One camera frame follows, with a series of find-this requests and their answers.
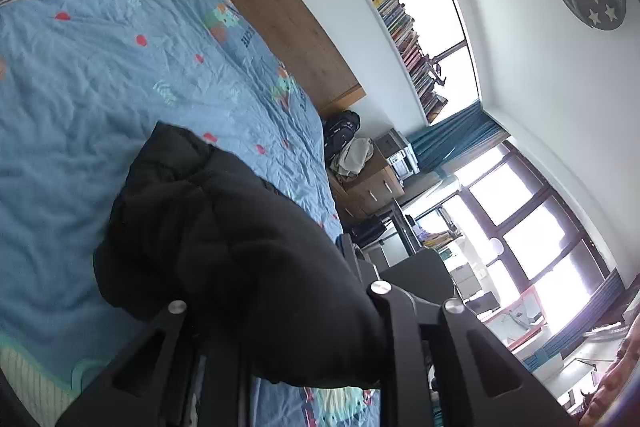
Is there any wooden headboard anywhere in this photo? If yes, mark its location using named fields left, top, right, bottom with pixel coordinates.
left=184, top=0, right=367, bottom=120

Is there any teal curtain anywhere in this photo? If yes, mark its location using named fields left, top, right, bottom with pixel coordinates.
left=406, top=102, right=508, bottom=172
left=520, top=272, right=626, bottom=370

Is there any white grey printer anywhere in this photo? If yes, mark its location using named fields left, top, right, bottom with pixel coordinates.
left=374, top=129, right=420, bottom=178

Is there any black puffer jacket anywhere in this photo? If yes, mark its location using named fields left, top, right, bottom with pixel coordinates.
left=94, top=122, right=388, bottom=388

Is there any blue printed bed blanket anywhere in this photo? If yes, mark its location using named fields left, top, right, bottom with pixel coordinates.
left=0, top=0, right=381, bottom=427

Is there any dark blue bag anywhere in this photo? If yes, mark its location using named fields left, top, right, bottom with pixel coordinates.
left=350, top=217, right=388, bottom=245

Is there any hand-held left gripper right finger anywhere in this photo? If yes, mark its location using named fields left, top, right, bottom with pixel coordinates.
left=340, top=234, right=578, bottom=427

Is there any white striped mattress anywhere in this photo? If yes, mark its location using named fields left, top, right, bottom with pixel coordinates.
left=0, top=347, right=76, bottom=408

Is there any black desk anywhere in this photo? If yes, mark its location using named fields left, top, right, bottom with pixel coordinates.
left=385, top=197, right=426, bottom=258

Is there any black backpack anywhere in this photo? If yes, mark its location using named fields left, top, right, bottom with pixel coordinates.
left=322, top=111, right=362, bottom=168

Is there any person's head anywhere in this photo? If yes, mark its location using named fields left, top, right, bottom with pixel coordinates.
left=575, top=322, right=640, bottom=427

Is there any row of books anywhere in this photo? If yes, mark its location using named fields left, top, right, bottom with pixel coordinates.
left=305, top=0, right=448, bottom=125

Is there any beige clothes pile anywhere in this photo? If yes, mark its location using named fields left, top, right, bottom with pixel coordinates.
left=330, top=138, right=375, bottom=180

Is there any red framed board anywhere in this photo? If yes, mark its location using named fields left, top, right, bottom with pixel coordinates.
left=480, top=287, right=546, bottom=333

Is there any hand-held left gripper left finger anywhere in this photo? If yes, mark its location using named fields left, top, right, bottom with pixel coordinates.
left=55, top=299, right=251, bottom=427

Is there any narrow clerestory window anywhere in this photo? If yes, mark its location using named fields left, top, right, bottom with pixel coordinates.
left=345, top=0, right=481, bottom=105

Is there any large dark-framed window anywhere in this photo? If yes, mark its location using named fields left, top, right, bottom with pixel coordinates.
left=415, top=142, right=621, bottom=348

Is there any black chair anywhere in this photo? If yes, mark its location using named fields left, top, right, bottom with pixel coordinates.
left=380, top=248, right=457, bottom=303

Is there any wooden dresser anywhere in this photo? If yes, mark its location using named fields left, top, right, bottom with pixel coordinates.
left=327, top=152, right=405, bottom=220

